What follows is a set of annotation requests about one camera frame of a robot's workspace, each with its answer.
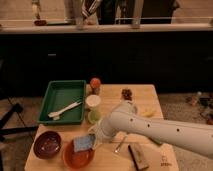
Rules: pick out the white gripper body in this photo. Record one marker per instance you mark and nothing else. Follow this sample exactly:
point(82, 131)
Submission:
point(103, 131)

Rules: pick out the pale translucent gripper finger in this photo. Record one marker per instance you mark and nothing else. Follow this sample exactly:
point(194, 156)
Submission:
point(95, 142)

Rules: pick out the blue sponge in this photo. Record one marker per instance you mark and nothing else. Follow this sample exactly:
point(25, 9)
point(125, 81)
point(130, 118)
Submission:
point(83, 143)

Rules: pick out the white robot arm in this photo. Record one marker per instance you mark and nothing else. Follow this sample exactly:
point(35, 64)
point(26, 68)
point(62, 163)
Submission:
point(197, 138)

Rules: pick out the green plastic cup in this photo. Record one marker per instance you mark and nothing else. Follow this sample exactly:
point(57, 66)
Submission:
point(94, 116)

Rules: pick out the white plastic cup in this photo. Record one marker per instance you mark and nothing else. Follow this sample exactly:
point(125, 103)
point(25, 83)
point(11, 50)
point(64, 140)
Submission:
point(92, 102)

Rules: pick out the silver fork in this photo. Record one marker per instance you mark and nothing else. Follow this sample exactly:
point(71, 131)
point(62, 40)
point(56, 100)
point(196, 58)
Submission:
point(117, 149)

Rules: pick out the orange bowl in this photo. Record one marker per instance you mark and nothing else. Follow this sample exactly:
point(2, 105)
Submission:
point(76, 160)

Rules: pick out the black wooden brush block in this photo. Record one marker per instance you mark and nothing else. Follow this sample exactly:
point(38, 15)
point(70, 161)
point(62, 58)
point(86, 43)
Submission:
point(138, 157)

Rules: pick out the dark grape bunch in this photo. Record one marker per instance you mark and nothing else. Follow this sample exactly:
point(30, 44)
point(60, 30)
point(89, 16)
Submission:
point(126, 94)

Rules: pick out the yellow banana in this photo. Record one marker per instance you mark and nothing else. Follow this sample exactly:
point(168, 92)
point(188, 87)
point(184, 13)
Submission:
point(148, 112)

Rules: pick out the white plastic utensil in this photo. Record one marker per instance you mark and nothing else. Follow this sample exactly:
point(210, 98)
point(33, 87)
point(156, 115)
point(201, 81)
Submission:
point(56, 115)

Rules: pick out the orange-lid spice bottle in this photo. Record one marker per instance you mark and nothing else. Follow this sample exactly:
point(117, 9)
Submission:
point(95, 84)

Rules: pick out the purple bowl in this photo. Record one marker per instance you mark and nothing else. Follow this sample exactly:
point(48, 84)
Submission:
point(47, 145)

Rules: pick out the green plastic tray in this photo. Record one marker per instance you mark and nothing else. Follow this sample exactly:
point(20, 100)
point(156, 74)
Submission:
point(60, 94)

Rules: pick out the black tripod stand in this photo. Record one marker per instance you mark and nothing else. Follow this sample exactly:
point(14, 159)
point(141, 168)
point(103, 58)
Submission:
point(15, 111)

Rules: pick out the red bowl on counter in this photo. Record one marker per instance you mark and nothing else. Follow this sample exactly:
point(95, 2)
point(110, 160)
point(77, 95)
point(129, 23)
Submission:
point(40, 22)

